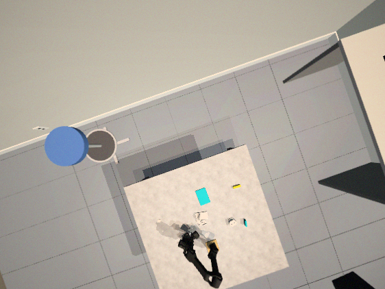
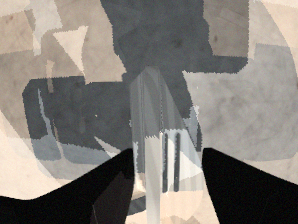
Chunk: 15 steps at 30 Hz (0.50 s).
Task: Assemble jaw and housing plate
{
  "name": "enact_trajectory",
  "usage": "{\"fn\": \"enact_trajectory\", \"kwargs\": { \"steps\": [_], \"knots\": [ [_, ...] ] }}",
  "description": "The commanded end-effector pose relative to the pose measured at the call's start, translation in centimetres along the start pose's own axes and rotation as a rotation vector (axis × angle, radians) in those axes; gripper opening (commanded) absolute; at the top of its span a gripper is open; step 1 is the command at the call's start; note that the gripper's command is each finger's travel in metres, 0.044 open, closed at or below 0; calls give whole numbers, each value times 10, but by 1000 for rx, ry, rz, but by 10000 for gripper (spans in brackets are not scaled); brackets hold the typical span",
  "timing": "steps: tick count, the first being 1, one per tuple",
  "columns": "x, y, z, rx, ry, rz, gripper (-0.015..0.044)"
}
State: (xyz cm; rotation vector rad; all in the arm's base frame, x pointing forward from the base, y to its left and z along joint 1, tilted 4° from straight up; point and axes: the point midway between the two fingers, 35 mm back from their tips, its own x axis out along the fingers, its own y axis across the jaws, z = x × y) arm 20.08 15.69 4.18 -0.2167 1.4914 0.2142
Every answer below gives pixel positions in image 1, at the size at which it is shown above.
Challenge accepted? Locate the cyan flat rectangular plate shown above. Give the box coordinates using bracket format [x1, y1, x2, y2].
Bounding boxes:
[195, 188, 210, 205]

